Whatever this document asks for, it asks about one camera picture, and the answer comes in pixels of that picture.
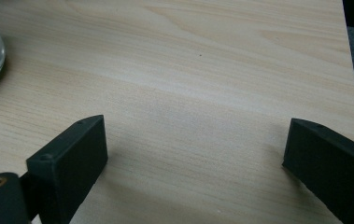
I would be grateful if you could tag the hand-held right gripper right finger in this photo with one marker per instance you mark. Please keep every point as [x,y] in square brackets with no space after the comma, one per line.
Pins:
[330,165]

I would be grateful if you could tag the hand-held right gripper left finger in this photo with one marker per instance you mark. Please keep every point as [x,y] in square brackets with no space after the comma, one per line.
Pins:
[68,161]

